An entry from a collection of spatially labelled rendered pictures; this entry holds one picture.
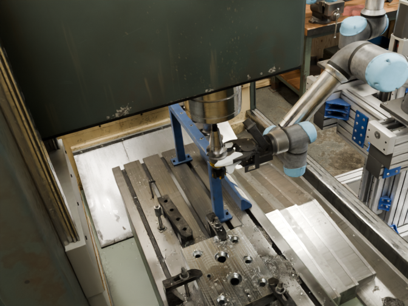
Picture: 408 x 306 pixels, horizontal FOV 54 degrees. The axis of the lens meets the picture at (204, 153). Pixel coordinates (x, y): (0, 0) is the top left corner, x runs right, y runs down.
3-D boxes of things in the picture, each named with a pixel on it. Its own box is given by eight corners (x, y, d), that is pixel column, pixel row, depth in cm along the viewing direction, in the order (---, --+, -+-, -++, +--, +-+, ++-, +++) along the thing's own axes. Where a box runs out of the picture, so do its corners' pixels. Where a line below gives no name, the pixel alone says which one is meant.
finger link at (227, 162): (221, 182, 120) (244, 169, 124) (220, 166, 116) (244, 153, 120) (215, 177, 122) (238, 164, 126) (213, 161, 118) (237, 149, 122)
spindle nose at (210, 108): (179, 103, 116) (173, 65, 109) (230, 91, 119) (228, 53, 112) (193, 130, 104) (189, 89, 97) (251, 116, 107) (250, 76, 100)
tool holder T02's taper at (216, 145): (207, 146, 121) (205, 127, 117) (221, 142, 122) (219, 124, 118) (211, 153, 117) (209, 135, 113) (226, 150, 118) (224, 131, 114)
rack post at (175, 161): (189, 154, 198) (181, 102, 180) (192, 160, 194) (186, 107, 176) (170, 160, 195) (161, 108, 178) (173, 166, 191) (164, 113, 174)
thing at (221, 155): (204, 151, 123) (204, 144, 122) (223, 146, 124) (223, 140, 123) (210, 163, 118) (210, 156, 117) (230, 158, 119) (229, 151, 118)
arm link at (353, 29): (332, 46, 200) (335, 19, 192) (350, 39, 205) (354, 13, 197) (351, 53, 191) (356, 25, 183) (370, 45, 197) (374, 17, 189)
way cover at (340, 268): (266, 167, 228) (266, 145, 219) (380, 291, 160) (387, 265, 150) (219, 184, 220) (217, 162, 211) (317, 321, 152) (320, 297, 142)
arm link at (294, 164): (293, 158, 146) (294, 133, 140) (310, 175, 137) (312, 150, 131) (274, 163, 144) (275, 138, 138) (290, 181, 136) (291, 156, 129)
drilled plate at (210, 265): (239, 235, 148) (239, 226, 145) (281, 297, 126) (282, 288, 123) (181, 258, 142) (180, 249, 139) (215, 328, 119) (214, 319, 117)
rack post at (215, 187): (227, 210, 164) (222, 152, 147) (232, 218, 160) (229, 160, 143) (204, 218, 162) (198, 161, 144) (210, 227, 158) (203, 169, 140)
